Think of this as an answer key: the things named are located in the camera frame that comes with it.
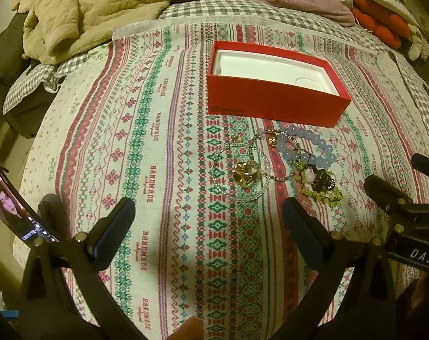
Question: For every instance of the operator left hand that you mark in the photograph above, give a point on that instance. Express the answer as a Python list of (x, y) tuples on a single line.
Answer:
[(191, 329)]

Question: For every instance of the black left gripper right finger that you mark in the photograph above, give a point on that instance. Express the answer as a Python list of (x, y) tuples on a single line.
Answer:
[(368, 309)]

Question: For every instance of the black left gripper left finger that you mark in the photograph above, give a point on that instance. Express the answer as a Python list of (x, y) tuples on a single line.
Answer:
[(47, 310)]

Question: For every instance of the pearl gold earring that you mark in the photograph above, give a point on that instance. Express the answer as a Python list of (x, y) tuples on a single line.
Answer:
[(236, 138)]

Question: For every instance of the grey checkered bedsheet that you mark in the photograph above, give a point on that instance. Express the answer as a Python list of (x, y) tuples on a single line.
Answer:
[(32, 86)]

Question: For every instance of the orange plush toy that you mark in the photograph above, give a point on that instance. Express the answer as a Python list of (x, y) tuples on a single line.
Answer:
[(386, 25)]

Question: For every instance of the beige quilted blanket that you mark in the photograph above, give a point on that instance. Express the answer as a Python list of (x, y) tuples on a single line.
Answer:
[(56, 30)]

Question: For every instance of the white plush toy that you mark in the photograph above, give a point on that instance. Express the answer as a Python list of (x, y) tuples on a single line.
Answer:
[(419, 45)]

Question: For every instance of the red jewelry box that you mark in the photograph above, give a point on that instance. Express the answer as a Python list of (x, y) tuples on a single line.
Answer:
[(259, 81)]

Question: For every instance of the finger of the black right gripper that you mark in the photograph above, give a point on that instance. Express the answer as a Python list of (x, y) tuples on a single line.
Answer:
[(420, 163), (390, 192)]

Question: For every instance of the small gold earring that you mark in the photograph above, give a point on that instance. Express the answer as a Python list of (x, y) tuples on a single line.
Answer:
[(272, 137)]

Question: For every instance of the patterned handmade cloth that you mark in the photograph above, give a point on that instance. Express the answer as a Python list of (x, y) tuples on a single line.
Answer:
[(208, 239)]

